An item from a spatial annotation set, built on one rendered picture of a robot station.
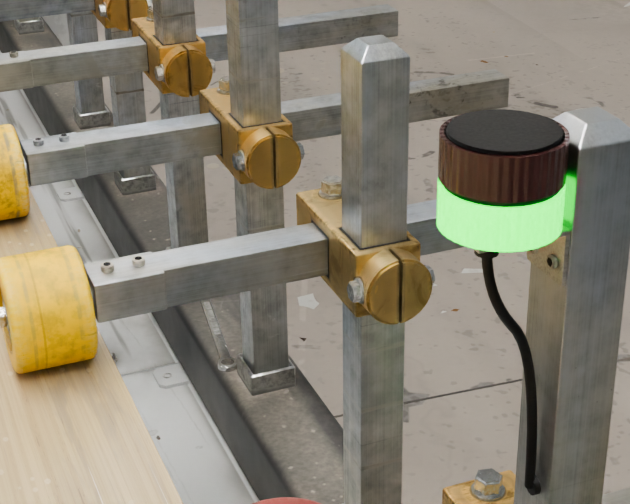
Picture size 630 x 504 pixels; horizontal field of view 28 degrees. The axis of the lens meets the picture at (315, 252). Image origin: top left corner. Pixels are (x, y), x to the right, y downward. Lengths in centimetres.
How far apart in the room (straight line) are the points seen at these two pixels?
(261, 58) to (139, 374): 46
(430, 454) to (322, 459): 120
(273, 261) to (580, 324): 31
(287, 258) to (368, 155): 11
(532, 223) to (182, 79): 76
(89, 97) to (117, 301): 100
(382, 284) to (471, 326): 185
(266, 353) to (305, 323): 151
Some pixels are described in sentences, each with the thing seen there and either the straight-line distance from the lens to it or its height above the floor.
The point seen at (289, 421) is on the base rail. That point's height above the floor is 70.
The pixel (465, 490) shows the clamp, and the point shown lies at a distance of 80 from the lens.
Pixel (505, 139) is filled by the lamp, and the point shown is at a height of 115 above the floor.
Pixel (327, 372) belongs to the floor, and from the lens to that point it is 253.
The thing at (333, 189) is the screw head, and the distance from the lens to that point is 94.
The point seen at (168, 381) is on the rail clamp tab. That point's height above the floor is 63.
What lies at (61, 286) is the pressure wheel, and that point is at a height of 97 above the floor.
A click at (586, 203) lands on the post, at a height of 111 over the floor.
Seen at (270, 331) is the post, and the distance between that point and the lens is 117.
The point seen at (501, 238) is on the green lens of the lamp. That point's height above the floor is 111.
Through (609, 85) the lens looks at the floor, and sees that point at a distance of 414.
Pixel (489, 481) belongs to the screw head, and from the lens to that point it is 79.
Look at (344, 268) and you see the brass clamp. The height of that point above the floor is 95.
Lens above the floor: 136
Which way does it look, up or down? 27 degrees down
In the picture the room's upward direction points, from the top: 1 degrees counter-clockwise
